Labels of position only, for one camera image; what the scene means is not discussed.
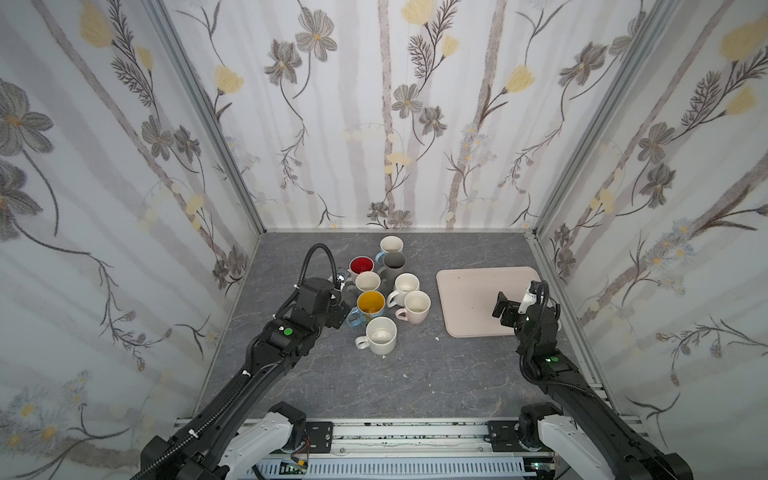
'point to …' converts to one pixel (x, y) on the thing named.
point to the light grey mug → (368, 281)
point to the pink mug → (416, 308)
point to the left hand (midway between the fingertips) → (322, 284)
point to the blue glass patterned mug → (370, 304)
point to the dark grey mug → (394, 263)
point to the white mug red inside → (361, 264)
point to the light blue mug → (389, 244)
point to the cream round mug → (381, 336)
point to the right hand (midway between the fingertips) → (513, 292)
